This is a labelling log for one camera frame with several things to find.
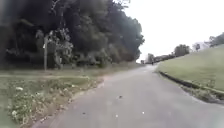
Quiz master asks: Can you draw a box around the dense dark wood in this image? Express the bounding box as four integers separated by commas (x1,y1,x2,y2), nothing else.
0,0,146,70

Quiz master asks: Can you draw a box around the grey asphalt road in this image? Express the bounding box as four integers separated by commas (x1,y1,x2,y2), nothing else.
31,63,224,128

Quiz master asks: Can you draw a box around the pale pole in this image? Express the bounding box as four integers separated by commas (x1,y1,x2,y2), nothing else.
43,36,49,72

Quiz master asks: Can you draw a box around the row of distant trees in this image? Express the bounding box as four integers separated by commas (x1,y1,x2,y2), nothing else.
144,32,224,65

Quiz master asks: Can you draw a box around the weedy grass verge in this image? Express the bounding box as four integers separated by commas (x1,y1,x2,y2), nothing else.
0,61,143,128

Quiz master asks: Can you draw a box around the dark roadside ditch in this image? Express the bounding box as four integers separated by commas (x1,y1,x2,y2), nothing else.
158,70,224,105

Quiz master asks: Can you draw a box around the grassy slope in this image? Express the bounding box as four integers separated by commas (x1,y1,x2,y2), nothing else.
155,44,224,92

